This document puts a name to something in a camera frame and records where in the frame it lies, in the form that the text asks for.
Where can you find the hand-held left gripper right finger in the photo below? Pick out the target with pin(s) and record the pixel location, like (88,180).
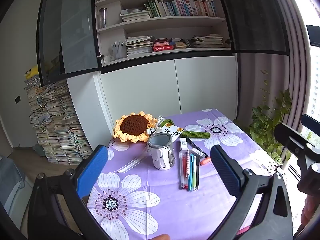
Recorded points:
(225,170)

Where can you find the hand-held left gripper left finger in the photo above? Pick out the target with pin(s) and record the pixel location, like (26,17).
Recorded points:
(92,170)

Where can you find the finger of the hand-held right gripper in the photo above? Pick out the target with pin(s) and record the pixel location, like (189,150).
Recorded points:
(311,122)
(290,136)

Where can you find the black pen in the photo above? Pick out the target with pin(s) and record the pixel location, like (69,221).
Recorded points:
(197,172)

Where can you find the light green pen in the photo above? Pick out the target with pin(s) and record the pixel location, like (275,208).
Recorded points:
(194,175)

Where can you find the black marker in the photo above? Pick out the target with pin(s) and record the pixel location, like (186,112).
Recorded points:
(197,150)

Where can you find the blue pen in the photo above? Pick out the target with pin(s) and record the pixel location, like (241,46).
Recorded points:
(190,175)

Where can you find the orange patterned clear pen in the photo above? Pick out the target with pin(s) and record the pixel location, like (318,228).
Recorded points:
(186,170)

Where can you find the clear red ink pen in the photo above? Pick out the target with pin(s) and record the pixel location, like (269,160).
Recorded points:
(181,172)

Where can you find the grey white fabric pen holder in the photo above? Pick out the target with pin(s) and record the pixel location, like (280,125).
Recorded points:
(160,157)

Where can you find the person's right hand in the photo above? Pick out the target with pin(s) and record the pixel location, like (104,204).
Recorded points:
(307,210)

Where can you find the person's left hand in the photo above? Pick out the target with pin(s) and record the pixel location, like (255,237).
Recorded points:
(156,237)

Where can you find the dark window track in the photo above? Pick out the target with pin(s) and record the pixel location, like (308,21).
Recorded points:
(293,172)

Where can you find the green potted plant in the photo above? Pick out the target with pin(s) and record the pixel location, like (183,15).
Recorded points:
(267,125)

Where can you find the clear printed ribbon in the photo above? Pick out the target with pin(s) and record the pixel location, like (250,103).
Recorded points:
(130,165)

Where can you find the green crocheted stem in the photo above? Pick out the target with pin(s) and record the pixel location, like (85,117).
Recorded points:
(197,134)

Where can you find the pink grey curtain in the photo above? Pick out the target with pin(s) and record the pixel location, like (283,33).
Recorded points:
(292,67)

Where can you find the large pile of books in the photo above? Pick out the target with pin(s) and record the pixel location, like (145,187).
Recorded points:
(55,125)

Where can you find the crocheted sunflower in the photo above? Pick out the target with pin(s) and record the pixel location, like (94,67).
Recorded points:
(133,125)

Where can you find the white sunflower print card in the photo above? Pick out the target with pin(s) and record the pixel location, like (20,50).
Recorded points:
(171,130)

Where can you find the small white plastic box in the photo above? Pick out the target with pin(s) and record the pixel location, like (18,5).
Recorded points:
(150,131)

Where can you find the purple floral tablecloth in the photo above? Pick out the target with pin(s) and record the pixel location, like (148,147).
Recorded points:
(162,205)

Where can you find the grey upholstered seat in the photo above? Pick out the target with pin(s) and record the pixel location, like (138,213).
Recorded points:
(11,185)

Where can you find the white bookcase cabinet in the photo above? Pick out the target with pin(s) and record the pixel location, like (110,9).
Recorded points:
(140,90)

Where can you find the yellow plush toy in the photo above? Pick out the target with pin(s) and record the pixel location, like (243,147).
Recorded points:
(31,72)

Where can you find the dark cabinet door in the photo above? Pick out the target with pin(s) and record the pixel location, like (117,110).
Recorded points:
(252,17)

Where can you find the clear pen cup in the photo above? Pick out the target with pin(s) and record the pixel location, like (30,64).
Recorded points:
(118,51)

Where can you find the tall stack of paperbacks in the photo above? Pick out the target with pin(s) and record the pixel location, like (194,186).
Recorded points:
(138,46)

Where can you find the small stack of brown books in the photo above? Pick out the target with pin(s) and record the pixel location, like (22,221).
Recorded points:
(180,44)

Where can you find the red books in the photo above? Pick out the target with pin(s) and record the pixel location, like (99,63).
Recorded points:
(163,46)

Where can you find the glass cabinet door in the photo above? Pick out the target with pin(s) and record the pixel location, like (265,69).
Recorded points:
(70,30)

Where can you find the glass jar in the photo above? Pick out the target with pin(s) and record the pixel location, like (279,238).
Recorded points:
(102,18)

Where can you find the stack of white books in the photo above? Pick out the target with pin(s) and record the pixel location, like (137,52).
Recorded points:
(135,15)

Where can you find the row of pastel upright books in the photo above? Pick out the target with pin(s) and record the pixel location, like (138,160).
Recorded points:
(180,7)

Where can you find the dark wall socket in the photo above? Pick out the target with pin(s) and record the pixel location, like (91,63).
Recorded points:
(17,100)

